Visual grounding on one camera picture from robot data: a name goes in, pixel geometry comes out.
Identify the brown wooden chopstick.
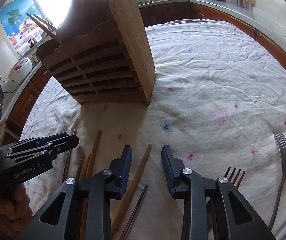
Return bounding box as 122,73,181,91
79,129,102,240

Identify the steel chopstick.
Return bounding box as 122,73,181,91
119,185,148,240

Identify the dark metal chopstick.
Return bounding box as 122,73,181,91
26,12,63,45

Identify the white floral tablecloth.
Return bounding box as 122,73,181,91
21,20,286,239

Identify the person left hand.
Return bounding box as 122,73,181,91
0,184,33,239

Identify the steel fork long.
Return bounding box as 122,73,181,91
224,166,246,189

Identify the green colander basket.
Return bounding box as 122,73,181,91
136,0,150,5

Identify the wooden utensil holder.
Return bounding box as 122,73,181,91
37,0,156,104

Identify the white red rice cooker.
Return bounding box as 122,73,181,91
8,57,33,86

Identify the wooden chopstick carved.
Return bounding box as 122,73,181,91
80,154,91,180

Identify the tropical fruit poster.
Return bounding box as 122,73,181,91
0,0,43,54

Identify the light wooden chopstick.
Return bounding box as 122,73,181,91
76,154,85,180

